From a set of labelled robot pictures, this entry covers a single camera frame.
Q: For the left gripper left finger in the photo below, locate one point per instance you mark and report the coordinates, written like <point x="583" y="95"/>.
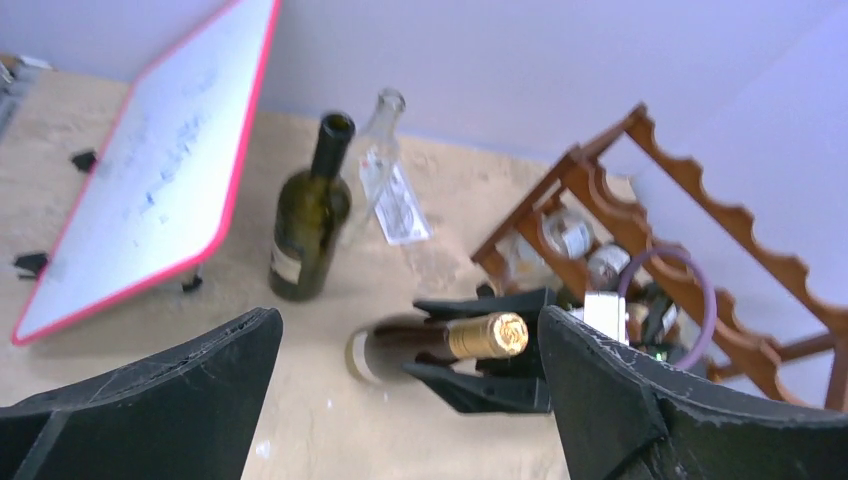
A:
<point x="188" y="412"/>

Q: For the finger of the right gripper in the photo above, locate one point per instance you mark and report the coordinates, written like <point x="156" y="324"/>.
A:
<point x="525" y="304"/>
<point x="469" y="394"/>

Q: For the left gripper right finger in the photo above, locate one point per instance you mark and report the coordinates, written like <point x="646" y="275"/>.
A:
<point x="623" y="415"/>

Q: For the gold capped red wine bottle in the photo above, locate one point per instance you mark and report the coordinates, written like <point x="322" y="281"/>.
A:
<point x="376" y="354"/>

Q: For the clear glass bottle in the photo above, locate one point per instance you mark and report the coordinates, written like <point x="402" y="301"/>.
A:
<point x="369" y="162"/>

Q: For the dark green wine bottle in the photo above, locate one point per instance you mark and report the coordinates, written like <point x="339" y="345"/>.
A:
<point x="313" y="206"/>

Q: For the clear bottle in rack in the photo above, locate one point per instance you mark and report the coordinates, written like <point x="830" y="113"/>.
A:
<point x="567" y="233"/>

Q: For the white printed card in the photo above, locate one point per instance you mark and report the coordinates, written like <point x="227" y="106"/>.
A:
<point x="399" y="212"/>

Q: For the red framed whiteboard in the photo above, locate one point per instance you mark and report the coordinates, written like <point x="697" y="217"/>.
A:
<point x="160" y="197"/>

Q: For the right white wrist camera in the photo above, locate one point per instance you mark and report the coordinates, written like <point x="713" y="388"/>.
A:
<point x="606" y="312"/>

